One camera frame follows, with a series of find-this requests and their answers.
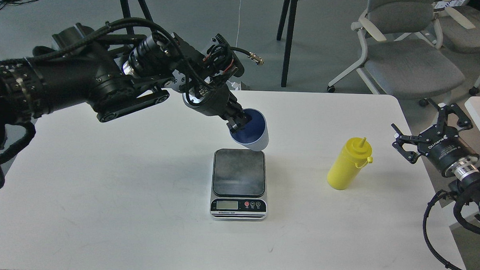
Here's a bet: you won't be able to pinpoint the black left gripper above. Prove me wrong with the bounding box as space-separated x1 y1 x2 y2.
182 84 252 134

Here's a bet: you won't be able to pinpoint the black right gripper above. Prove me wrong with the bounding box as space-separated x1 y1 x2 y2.
389 101 480 179

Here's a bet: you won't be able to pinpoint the blue plastic cup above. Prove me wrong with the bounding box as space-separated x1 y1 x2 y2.
230 108 269 152

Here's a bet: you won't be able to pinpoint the yellow squeeze bottle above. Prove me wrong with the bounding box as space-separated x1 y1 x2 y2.
327 137 374 190

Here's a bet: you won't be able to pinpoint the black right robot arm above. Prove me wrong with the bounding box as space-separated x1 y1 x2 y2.
392 98 480 270

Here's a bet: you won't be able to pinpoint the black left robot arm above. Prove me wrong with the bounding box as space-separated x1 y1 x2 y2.
0 18 268 189

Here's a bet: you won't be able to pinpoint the digital kitchen scale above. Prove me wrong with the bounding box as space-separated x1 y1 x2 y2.
209 149 268 221

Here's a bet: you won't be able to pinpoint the white power plug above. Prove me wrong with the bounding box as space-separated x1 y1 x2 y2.
227 81 250 91

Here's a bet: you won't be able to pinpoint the grey office chair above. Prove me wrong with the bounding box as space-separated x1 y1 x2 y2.
327 0 465 106
434 0 480 96

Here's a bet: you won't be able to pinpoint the black table frame legs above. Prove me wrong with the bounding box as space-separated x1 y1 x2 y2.
119 0 298 88

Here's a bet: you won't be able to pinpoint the white hanging cable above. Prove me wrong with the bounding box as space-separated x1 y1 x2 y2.
235 0 243 38

